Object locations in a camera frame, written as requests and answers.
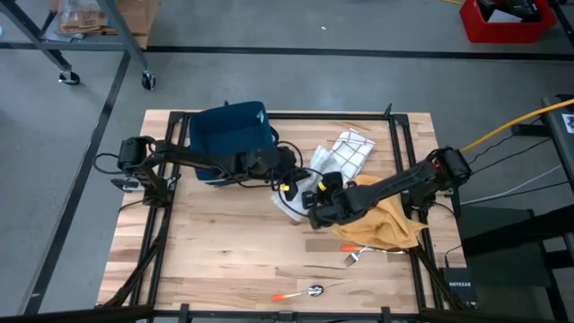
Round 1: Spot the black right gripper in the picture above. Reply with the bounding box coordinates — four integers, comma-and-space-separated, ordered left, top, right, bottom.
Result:
301, 170, 376, 231

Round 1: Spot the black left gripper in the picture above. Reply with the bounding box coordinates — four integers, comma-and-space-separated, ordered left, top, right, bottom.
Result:
244, 145, 301, 204

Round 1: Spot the white grey-striped kitchen towel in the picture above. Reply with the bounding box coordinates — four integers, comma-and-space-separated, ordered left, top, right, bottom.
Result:
270, 144, 335, 224

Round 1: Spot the white red-checked kitchen towel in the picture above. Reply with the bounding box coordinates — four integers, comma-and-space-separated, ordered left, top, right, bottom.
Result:
329, 128, 377, 183

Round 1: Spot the mustard yellow towel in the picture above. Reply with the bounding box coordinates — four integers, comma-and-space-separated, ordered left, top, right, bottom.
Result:
329, 173, 430, 251

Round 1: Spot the navy blue fabric basket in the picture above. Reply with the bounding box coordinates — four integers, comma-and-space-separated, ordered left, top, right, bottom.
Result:
187, 100, 282, 188

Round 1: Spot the silver mounting plate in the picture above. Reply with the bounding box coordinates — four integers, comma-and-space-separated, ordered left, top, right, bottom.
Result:
110, 178, 147, 193

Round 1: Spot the black equipment stand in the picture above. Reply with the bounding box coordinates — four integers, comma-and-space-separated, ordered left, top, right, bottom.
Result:
455, 92, 574, 323

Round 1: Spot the red plastic bin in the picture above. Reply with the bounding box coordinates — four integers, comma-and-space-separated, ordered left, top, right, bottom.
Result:
458, 0, 559, 45

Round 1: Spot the brown cardboard box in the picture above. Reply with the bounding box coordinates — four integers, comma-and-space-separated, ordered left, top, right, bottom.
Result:
115, 0, 161, 50

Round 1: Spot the grey metal cart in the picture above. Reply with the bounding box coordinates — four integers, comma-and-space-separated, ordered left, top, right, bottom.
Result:
0, 0, 157, 92

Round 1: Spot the plastic-wrapped cardboard stack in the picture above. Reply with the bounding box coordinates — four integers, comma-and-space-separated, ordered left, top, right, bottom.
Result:
49, 0, 118, 38

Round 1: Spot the black electronic device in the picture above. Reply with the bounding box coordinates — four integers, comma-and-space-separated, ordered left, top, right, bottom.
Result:
475, 0, 543, 22

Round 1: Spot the fork with orange handle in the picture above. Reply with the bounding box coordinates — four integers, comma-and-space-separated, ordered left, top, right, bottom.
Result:
340, 243, 407, 268

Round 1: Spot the black aluminium frame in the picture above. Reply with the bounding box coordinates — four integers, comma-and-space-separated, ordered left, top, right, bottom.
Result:
0, 100, 574, 323

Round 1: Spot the spoon with orange handle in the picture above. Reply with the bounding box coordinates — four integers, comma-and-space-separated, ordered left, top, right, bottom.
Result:
270, 284, 325, 302

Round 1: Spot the black Netgear network switch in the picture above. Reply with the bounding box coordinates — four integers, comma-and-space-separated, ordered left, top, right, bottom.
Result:
438, 266, 480, 310

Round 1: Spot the grey cable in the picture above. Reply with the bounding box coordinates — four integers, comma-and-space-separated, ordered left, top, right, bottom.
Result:
459, 163, 564, 206

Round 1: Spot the yellow cable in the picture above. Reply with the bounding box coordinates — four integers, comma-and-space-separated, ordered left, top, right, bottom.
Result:
460, 97, 574, 153

